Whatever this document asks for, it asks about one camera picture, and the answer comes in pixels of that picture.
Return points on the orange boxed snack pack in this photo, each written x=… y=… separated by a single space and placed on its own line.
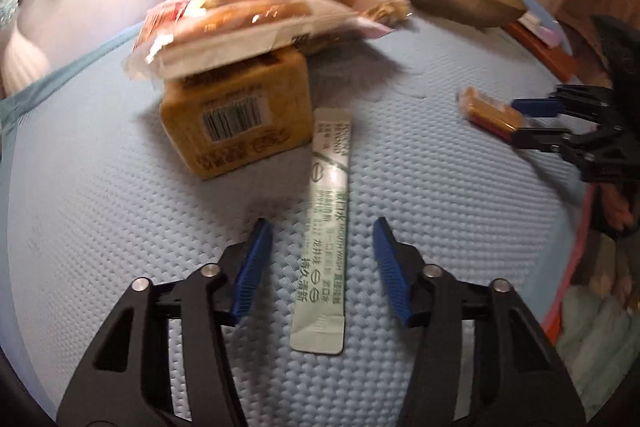
x=231 y=116

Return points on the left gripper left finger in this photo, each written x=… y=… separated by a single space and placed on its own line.
x=123 y=379

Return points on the long bread package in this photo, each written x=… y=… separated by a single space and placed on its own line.
x=182 y=38

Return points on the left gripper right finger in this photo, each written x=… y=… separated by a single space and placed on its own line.
x=483 y=359

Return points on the green mouthwash sachet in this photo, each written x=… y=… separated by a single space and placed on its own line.
x=318 y=324

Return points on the white ribbed vase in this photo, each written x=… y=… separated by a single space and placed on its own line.
x=22 y=62

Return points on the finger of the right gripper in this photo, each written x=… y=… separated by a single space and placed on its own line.
x=580 y=149
x=584 y=102

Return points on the small orange snack bar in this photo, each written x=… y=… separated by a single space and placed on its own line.
x=491 y=115

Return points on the light blue quilted mat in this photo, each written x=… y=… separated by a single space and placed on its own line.
x=93 y=195

